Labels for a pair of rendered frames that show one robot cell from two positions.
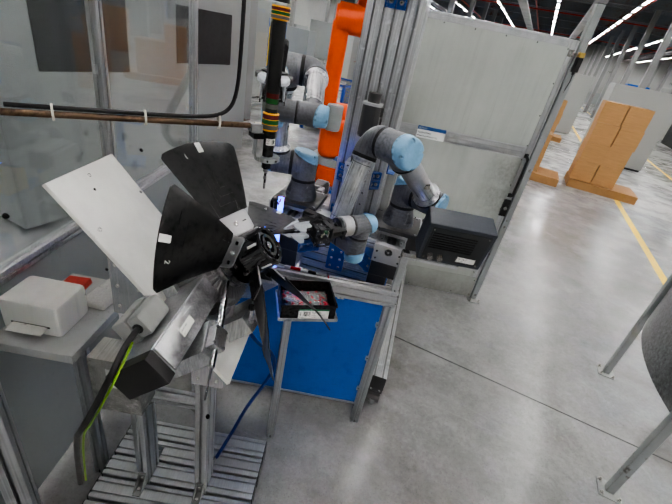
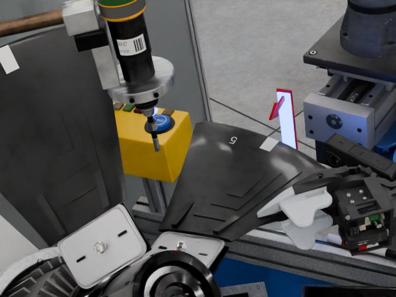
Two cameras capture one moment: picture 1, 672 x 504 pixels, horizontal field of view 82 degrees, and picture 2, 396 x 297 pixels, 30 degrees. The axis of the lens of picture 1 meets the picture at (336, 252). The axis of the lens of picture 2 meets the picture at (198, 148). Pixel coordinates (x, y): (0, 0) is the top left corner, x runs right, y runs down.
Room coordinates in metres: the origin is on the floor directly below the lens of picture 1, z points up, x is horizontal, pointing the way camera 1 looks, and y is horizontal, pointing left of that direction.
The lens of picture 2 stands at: (0.54, -0.15, 1.82)
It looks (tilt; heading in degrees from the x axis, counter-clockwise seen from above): 37 degrees down; 34
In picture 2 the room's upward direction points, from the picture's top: 12 degrees counter-clockwise
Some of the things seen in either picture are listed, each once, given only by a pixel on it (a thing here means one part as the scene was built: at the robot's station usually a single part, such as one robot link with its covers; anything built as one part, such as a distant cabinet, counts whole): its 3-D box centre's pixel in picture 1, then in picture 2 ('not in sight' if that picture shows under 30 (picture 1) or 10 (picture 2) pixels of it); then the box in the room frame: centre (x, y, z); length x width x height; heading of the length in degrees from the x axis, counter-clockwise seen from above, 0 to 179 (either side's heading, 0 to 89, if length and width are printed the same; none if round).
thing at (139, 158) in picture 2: not in sight; (143, 143); (1.39, 0.54, 1.02); 0.16 x 0.10 x 0.11; 91
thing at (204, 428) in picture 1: (205, 422); not in sight; (0.90, 0.34, 0.46); 0.09 x 0.05 x 0.91; 1
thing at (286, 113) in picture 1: (278, 109); not in sight; (1.32, 0.28, 1.52); 0.11 x 0.08 x 0.11; 98
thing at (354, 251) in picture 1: (352, 245); not in sight; (1.32, -0.06, 1.08); 0.11 x 0.08 x 0.11; 49
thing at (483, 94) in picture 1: (447, 162); not in sight; (2.87, -0.66, 1.10); 1.21 x 0.06 x 2.20; 91
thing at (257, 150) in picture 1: (264, 142); (121, 44); (1.04, 0.25, 1.48); 0.09 x 0.07 x 0.10; 126
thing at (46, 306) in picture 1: (41, 308); not in sight; (0.84, 0.82, 0.92); 0.17 x 0.16 x 0.11; 91
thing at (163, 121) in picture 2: not in sight; (159, 123); (1.40, 0.50, 1.08); 0.04 x 0.04 x 0.02
